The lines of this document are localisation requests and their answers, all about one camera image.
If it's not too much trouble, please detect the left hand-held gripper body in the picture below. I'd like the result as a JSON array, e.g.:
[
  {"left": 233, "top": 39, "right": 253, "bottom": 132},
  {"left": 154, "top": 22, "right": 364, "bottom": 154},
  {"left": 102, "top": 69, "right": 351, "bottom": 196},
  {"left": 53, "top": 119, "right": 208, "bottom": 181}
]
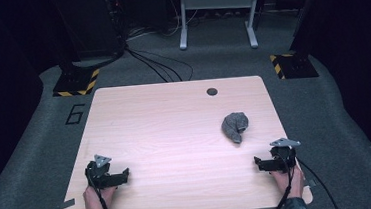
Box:
[{"left": 83, "top": 152, "right": 121, "bottom": 192}]

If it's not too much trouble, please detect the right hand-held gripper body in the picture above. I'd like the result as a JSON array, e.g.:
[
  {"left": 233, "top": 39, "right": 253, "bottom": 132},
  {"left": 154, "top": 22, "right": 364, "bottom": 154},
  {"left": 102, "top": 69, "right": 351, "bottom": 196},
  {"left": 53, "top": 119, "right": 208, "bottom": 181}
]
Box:
[{"left": 268, "top": 136, "right": 304, "bottom": 175}]

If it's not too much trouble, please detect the grey towel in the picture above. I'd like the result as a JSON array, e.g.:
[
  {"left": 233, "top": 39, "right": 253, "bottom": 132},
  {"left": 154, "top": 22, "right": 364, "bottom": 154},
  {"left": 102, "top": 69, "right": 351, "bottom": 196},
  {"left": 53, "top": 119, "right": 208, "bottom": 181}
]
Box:
[{"left": 219, "top": 111, "right": 252, "bottom": 147}]

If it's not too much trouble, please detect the person's right hand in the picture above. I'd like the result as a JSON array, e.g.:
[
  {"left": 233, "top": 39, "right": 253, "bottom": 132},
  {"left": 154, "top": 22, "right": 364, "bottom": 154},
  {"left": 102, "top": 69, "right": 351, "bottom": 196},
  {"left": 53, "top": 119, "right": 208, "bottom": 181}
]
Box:
[{"left": 270, "top": 164, "right": 306, "bottom": 202}]

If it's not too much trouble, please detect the person's left hand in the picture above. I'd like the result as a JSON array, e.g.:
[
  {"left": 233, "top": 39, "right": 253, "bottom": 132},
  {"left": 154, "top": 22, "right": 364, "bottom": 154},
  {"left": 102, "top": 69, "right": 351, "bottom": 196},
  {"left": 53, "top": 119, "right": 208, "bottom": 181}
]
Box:
[{"left": 82, "top": 183, "right": 119, "bottom": 209}]

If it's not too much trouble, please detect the dark equipment cabinet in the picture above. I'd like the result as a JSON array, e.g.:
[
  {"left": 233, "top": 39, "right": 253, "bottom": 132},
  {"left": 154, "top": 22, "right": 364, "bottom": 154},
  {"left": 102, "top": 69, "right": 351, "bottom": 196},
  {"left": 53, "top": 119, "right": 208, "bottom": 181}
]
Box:
[{"left": 49, "top": 0, "right": 128, "bottom": 64}]

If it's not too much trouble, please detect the left hand-held gripper black cable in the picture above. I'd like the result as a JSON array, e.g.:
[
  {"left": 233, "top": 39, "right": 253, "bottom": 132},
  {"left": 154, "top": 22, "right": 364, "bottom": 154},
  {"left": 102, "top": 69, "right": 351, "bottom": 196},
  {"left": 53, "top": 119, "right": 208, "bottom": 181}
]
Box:
[{"left": 88, "top": 171, "right": 119, "bottom": 209}]

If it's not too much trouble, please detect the hand-held gripper black cable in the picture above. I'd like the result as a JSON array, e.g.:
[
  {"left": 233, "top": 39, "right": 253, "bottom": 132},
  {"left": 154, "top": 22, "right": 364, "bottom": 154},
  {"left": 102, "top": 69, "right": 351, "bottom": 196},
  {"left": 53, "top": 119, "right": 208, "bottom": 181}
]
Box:
[
  {"left": 263, "top": 154, "right": 300, "bottom": 209},
  {"left": 88, "top": 171, "right": 119, "bottom": 209}
]

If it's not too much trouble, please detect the right hand-held gripper black cable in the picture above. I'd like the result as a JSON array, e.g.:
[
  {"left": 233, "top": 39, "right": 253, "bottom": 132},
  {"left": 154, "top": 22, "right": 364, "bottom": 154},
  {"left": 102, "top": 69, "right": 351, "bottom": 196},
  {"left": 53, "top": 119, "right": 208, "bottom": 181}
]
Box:
[{"left": 263, "top": 154, "right": 300, "bottom": 209}]

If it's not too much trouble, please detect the black cable beside table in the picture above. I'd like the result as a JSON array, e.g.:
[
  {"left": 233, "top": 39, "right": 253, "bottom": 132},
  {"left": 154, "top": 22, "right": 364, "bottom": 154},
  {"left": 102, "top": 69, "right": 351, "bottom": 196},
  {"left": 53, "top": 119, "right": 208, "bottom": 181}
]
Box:
[{"left": 296, "top": 155, "right": 340, "bottom": 209}]

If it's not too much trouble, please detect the black hazard-striped base plate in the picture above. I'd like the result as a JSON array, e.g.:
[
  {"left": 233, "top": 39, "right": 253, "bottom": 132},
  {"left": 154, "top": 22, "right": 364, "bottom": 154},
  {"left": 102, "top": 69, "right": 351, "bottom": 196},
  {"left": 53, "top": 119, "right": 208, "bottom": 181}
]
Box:
[
  {"left": 269, "top": 50, "right": 320, "bottom": 82},
  {"left": 50, "top": 67, "right": 102, "bottom": 99}
]

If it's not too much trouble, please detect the bundle of black floor cables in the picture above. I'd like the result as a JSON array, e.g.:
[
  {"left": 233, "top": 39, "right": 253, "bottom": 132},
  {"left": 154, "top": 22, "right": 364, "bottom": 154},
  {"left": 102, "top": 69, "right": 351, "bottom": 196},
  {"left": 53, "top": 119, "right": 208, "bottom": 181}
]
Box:
[{"left": 123, "top": 38, "right": 196, "bottom": 87}]

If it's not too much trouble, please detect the black stand post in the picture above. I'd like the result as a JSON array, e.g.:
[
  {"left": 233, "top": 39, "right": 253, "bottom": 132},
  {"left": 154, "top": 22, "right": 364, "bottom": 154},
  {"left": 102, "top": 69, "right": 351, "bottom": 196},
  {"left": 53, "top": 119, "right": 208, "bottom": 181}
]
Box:
[
  {"left": 285, "top": 0, "right": 329, "bottom": 59},
  {"left": 48, "top": 0, "right": 82, "bottom": 79}
]

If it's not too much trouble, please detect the white metal desk frame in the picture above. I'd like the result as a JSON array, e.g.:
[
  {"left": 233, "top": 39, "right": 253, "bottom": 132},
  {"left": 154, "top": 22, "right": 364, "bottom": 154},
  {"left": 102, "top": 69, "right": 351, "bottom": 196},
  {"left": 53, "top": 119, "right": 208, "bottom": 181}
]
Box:
[{"left": 175, "top": 0, "right": 267, "bottom": 55}]

